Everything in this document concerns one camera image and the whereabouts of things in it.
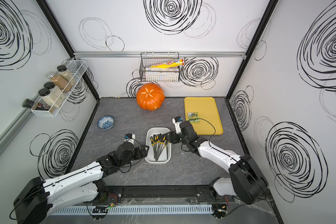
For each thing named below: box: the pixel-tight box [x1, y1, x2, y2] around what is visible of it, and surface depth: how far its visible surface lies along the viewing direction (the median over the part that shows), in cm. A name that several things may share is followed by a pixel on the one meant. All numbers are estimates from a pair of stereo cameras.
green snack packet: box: [187, 112, 200, 123], surface depth 110 cm
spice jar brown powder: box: [46, 71, 73, 93], surface depth 74 cm
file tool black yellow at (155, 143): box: [153, 134, 157, 161], surface depth 95 cm
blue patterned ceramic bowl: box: [97, 115, 115, 130], surface depth 104 cm
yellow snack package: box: [144, 58, 186, 69], surface depth 89 cm
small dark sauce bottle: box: [21, 98, 51, 111], surface depth 62 cm
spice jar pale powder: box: [37, 88, 63, 109], surface depth 67 cm
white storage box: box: [144, 126, 172, 165], surface depth 91 cm
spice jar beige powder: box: [56, 64, 76, 86], surface depth 77 cm
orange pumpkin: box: [136, 83, 166, 111], surface depth 107 cm
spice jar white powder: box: [43, 81, 66, 102], surface depth 70 cm
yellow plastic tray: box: [184, 97, 224, 136], surface depth 115 cm
